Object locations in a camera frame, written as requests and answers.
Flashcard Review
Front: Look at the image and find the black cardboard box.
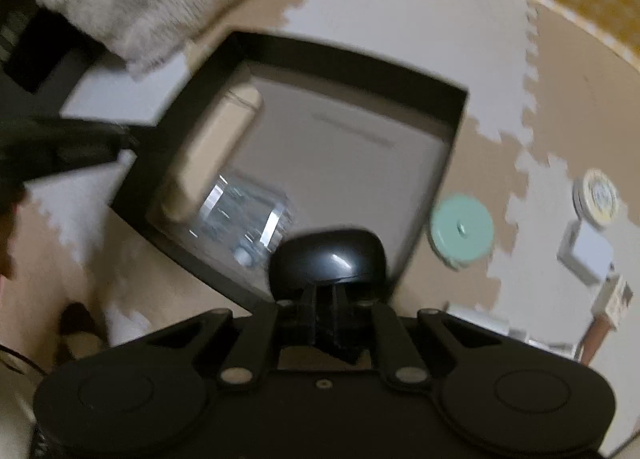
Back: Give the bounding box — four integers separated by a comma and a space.
109, 29, 472, 314

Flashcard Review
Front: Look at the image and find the brown stamp with printed head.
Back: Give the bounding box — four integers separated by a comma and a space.
579, 276, 634, 366

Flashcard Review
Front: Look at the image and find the clear plastic case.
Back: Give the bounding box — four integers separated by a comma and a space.
199, 170, 294, 268

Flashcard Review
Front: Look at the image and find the mint green tape measure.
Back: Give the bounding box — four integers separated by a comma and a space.
429, 193, 494, 271

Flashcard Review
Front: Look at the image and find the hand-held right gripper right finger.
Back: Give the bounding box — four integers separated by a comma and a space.
325, 284, 497, 390

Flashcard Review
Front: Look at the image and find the black oval earbud case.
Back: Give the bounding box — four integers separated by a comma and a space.
268, 227, 389, 301

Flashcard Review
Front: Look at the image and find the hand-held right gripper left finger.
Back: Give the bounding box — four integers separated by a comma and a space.
145, 284, 327, 390

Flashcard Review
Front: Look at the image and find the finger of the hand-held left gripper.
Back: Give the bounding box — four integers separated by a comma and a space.
47, 118, 142, 174

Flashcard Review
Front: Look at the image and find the white charger plug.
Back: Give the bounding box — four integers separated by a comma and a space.
556, 220, 619, 286

